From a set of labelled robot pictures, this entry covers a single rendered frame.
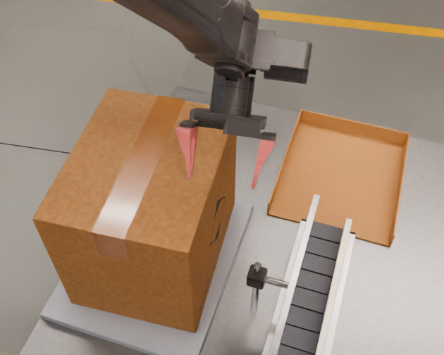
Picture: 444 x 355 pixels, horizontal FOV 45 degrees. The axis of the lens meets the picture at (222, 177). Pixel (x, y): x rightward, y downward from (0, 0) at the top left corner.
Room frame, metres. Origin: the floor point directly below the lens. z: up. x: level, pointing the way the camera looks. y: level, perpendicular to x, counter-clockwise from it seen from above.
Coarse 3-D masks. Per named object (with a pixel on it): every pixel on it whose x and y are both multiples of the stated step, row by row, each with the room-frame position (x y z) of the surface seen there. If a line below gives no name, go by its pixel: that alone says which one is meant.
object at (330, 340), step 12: (300, 228) 0.60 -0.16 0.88; (300, 240) 0.58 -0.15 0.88; (348, 240) 0.58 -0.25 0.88; (348, 252) 0.55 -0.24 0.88; (288, 264) 0.52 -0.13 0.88; (348, 264) 0.52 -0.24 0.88; (288, 276) 0.50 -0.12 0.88; (336, 300) 0.45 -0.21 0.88; (276, 312) 0.43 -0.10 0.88; (336, 312) 0.43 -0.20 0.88; (276, 324) 0.40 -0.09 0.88; (336, 324) 0.40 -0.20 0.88; (264, 348) 0.36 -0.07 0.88
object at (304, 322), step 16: (320, 224) 0.61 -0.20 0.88; (320, 240) 0.58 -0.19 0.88; (336, 240) 0.58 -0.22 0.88; (304, 256) 0.54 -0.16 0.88; (320, 256) 0.54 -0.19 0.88; (336, 256) 0.54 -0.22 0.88; (304, 272) 0.51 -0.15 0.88; (320, 272) 0.51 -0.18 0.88; (304, 288) 0.47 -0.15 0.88; (320, 288) 0.47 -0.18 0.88; (304, 304) 0.44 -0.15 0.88; (320, 304) 0.44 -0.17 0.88; (288, 320) 0.41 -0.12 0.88; (304, 320) 0.41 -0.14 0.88; (320, 320) 0.41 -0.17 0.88; (288, 336) 0.38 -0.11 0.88; (304, 336) 0.38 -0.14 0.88; (288, 352) 0.35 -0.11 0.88; (304, 352) 0.35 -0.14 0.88
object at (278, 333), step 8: (312, 200) 0.61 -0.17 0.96; (312, 208) 0.59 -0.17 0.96; (312, 216) 0.57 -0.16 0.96; (304, 232) 0.54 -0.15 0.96; (304, 240) 0.52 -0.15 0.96; (304, 248) 0.51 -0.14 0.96; (296, 256) 0.49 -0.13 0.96; (296, 264) 0.47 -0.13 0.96; (296, 272) 0.46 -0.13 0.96; (296, 280) 0.44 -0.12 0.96; (288, 288) 0.43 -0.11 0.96; (288, 296) 0.41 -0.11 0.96; (288, 304) 0.40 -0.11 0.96; (280, 312) 0.39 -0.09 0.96; (288, 312) 0.39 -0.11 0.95; (280, 320) 0.37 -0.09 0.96; (280, 328) 0.36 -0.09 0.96; (280, 336) 0.35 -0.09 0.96; (272, 344) 0.33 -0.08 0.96; (272, 352) 0.32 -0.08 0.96
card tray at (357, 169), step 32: (320, 128) 0.93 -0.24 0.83; (352, 128) 0.91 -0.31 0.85; (384, 128) 0.89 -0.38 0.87; (288, 160) 0.82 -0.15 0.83; (320, 160) 0.82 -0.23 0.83; (352, 160) 0.82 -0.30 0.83; (384, 160) 0.82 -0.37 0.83; (288, 192) 0.73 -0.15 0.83; (320, 192) 0.73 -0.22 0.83; (352, 192) 0.73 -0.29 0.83; (384, 192) 0.73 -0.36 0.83; (352, 224) 0.65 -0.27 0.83; (384, 224) 0.65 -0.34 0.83
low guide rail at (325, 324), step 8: (344, 232) 0.57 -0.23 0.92; (344, 240) 0.55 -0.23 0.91; (344, 248) 0.54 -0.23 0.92; (344, 256) 0.52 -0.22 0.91; (336, 264) 0.50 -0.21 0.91; (336, 272) 0.49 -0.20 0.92; (336, 280) 0.47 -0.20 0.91; (336, 288) 0.45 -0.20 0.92; (328, 296) 0.44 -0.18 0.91; (328, 304) 0.42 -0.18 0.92; (328, 312) 0.41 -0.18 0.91; (328, 320) 0.39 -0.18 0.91; (328, 328) 0.38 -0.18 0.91; (320, 336) 0.37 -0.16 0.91; (320, 344) 0.35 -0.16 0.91; (320, 352) 0.34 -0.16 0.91
